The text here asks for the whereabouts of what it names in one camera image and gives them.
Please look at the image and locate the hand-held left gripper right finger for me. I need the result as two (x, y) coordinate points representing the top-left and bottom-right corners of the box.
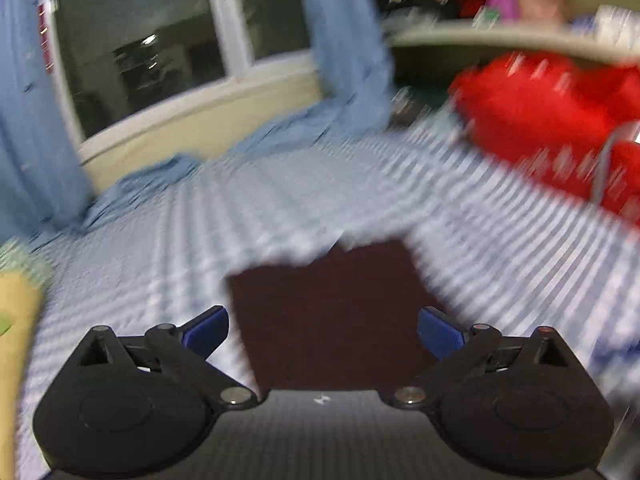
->
(380, 307), (585, 410)

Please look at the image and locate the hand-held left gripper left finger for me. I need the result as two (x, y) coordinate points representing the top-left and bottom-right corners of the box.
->
(65, 305), (261, 411)

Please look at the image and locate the dark maroon printed sweatshirt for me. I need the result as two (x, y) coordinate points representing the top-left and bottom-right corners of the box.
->
(225, 240), (471, 393)

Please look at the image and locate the blue white checked bed sheet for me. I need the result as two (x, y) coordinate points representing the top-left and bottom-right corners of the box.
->
(0, 125), (640, 476)

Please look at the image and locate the yellow avocado print pillow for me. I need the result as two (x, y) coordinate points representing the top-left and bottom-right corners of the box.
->
(0, 272), (46, 356)

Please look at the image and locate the green checked pillow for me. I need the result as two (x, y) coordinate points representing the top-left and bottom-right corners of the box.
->
(0, 240), (53, 286)

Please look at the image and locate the red tote bag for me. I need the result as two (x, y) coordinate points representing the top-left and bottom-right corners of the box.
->
(450, 52), (640, 226)

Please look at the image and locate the blue star print curtain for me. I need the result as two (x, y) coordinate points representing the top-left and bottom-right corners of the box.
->
(230, 0), (396, 161)
(0, 0), (201, 241)

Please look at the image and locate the white framed window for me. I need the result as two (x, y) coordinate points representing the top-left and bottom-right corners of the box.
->
(42, 0), (321, 161)

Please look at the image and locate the white box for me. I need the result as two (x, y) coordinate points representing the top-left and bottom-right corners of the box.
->
(595, 5), (640, 43)

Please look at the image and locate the grey metal tube frame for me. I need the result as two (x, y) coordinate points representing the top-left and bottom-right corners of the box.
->
(590, 120), (640, 206)

